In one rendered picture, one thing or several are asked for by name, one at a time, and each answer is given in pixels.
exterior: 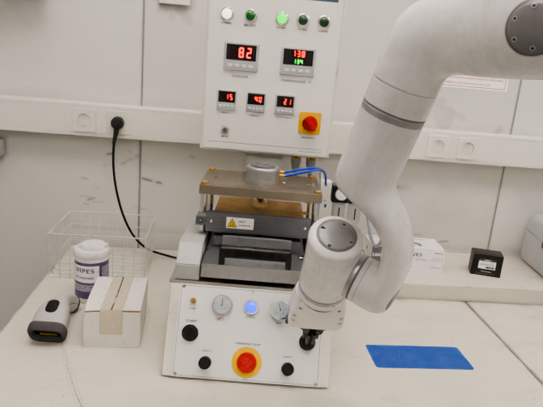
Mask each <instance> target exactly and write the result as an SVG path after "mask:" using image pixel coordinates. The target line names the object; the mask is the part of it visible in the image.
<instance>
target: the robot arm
mask: <svg viewBox="0 0 543 407"><path fill-rule="evenodd" d="M451 76H471V77H480V78H502V79H520V80H543V0H419V1H417V2H415V3H414V4H412V5H411V6H409V7H408V8H407V9H405V10H404V11H403V12H402V14H401V15H400V16H399V17H398V19H397V20H396V22H395V23H394V25H393V27H392V29H391V31H390V33H389V35H388V37H387V40H386V42H385V45H384V48H383V49H382V52H381V55H380V57H379V60H378V62H377V66H376V68H375V70H374V72H373V75H372V78H371V80H370V83H369V85H368V89H367V90H366V93H365V95H364V98H363V101H362V103H361V105H360V109H359V111H358V114H357V117H356V120H355V123H354V124H353V127H352V130H351V133H350V136H349V137H348V140H347V143H346V146H345V148H344V151H343V154H342V157H341V159H340V161H339V165H338V168H337V170H336V174H335V183H336V185H337V188H338V189H339V190H340V191H341V192H342V193H343V194H344V195H345V196H346V197H347V198H348V199H349V200H350V201H351V202H352V203H354V204H355V205H356V206H357V207H358V208H359V209H360V210H361V211H362V213H363V214H365V216H366V217H367V218H368V219H369V221H370V222H371V223H372V225H373V227H374V228H375V230H376V231H377V234H378V236H379V238H380V241H381V247H382V256H381V260H380V261H377V260H376V259H374V258H371V257H369V256H368V255H367V254H365V253H364V252H363V251H362V249H363V247H364V238H363V234H362V232H361V231H360V229H359V228H358V227H357V226H356V225H355V224H354V223H353V222H351V221H350V220H348V219H345V218H342V217H339V216H327V217H323V218H322V219H320V220H317V221H316V222H315V223H314V224H313V225H312V226H311V228H310V230H309V235H308V239H307V243H306V247H305V255H304V259H303V263H302V268H301V275H300V278H299V281H298V282H297V284H296V285H295V287H294V289H293V291H292V294H291V296H290V299H289V302H288V308H289V312H288V314H287V315H286V317H285V323H286V324H289V325H291V326H292V327H296V328H300V329H302V330H303V332H302V337H303V338H305V344H309V342H310V344H311V345H313V344H314V341H315V339H318V336H319V335H321V334H322V333H323V331H325V330H338V329H341V328H342V327H343V323H344V319H345V314H346V309H347V300H349V301H351V302H352V303H353V304H356V305H357V306H359V307H361V308H363V309H365V310H366V311H369V312H371V313H383V312H385V311H386V310H387V309H388V308H389V307H390V306H391V305H392V303H393V302H394V300H395V298H396V296H397V295H398V293H399V292H400V289H401V287H402V285H403V283H404V281H405V279H406V277H407V274H408V272H409V269H410V266H411V263H412V259H413V255H414V246H415V244H414V235H413V230H412V226H411V223H410V219H409V216H408V214H407V212H406V209H405V208H404V206H403V203H402V201H401V199H400V197H399V195H398V192H397V183H398V179H399V177H400V175H401V173H402V171H403V168H404V166H405V164H406V162H407V160H408V158H409V156H410V153H411V151H412V149H413V148H414V146H415V143H416V141H417V139H418V137H419V134H420V133H421V131H422V129H423V126H424V124H425V122H426V120H427V118H428V115H429V113H430V111H431V109H432V107H433V104H434V102H435V101H436V98H437V95H438V94H439V92H440V89H441V87H442V85H443V84H444V81H445V80H446V79H447V78H448V77H451Z"/></svg>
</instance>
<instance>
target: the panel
mask: <svg viewBox="0 0 543 407"><path fill-rule="evenodd" d="M291 294H292V292H284V291H273V290H263V289H254V288H243V287H223V286H213V285H203V284H193V283H181V284H180V291H179V306H178V314H177V321H176V329H175V344H174V352H173V359H172V367H171V375H170V376H178V377H189V378H200V379H211V380H231V381H242V382H252V383H263V384H283V385H294V386H305V387H315V388H319V377H320V364H321V350H322V334H321V335H319V336H318V339H315V341H314V346H313V347H312V348H311V349H308V350H307V349H305V348H303V347H302V346H301V338H302V332H303V330H302V329H300V328H296V327H292V326H291V325H289V324H286V323H285V319H283V320H277V319H275V318H274V317H273V316H272V314H271V306H272V303H273V302H274V301H276V300H285V301H287V302H289V299H290V296H291ZM219 295H225V296H228V297H229V298H230V299H231V301H232V308H231V310H230V312H229V313H227V314H225V315H218V314H216V313H215V312H214V311H213V307H212V303H213V300H214V299H215V297H217V296H219ZM250 301H253V302H255V303H256V305H257V309H256V311H255V312H254V313H249V312H247V310H246V304H247V303H248V302H250ZM187 326H193V327H195V328H196V332H197V334H196V337H195V338H193V339H192V340H187V339H186V338H185V337H184V336H183V330H184V329H185V328H186V327H187ZM245 352H248V353H252V354H253V356H254V357H255V358H256V367H255V369H254V370H253V371H252V372H249V373H244V372H241V371H240V370H239V369H238V366H237V359H238V356H239V355H240V354H242V353H245ZM203 356H208V357H209V358H210V359H211V360H212V363H211V366H210V367H209V368H208V369H206V370H204V369H201V368H200V367H199V364H198V362H199V360H200V358H201V357H203ZM284 363H291V364H292V365H293V367H294V372H293V374H292V375H290V376H285V375H284V374H283V373H282V371H281V367H282V365H283V364H284Z"/></svg>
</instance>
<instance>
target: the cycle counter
mask: <svg viewBox="0 0 543 407"><path fill-rule="evenodd" d="M229 58H236V59H246V60H252V59H253V47H246V46H236V45H230V51H229Z"/></svg>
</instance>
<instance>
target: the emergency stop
mask: <svg viewBox="0 0 543 407"><path fill-rule="evenodd" d="M237 366H238V369H239V370H240V371H241V372H244V373H249V372H252V371H253V370H254V369H255V367H256V358H255V357H254V356H253V354H252V353H248V352H245V353H242V354H240V355H239V356H238V359H237Z"/></svg>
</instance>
